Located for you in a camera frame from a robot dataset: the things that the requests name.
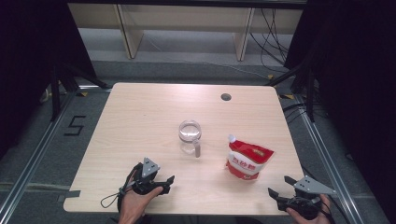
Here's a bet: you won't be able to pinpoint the thin white floor cable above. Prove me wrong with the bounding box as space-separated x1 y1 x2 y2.
146 34 273 79

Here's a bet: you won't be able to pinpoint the black left gripper wrist cord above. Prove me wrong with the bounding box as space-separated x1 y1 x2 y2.
100 162 139 210

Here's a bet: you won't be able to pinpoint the black metal stand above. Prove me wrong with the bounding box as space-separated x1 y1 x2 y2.
49 62 110 123
265 59 316 123

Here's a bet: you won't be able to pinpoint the person's left hand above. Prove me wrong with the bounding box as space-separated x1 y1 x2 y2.
118 185 164 224

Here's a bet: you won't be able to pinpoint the black right gripper wrist cord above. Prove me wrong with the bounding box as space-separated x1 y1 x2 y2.
320 199 339 224

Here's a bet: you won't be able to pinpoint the red and white sugar pouch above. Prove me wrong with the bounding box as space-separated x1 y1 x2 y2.
225 133 276 181

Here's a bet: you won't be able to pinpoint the black hanging cables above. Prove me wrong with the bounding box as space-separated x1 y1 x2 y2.
248 7 291 75

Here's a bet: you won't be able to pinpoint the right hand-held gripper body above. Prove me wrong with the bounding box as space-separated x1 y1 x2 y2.
276 175 337 220

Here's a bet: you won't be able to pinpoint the person's right hand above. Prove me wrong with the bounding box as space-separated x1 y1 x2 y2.
286 194 332 224

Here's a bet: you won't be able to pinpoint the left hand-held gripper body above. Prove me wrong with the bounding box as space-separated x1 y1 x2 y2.
124 157 164 196

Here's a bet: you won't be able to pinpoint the black curtain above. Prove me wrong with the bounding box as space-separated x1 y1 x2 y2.
284 0 396 224
0 0 98 158

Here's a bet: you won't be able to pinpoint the aluminium floor rail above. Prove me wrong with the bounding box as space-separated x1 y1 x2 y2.
293 92 360 224
0 90 77 220

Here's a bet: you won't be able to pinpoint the black gripper wrist cord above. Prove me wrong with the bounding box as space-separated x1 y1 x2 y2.
320 199 339 224
100 162 139 210

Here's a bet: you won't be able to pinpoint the beige wooden shelf unit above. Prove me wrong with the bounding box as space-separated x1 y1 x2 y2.
67 3 304 62

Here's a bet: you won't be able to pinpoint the black floor cables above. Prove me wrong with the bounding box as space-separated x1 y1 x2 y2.
281 102 329 126

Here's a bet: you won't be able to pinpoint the clear hinged jar lid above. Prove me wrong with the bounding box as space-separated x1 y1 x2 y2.
177 119 203 143

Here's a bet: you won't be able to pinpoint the grey tape strip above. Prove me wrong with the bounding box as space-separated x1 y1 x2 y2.
57 189 81 203

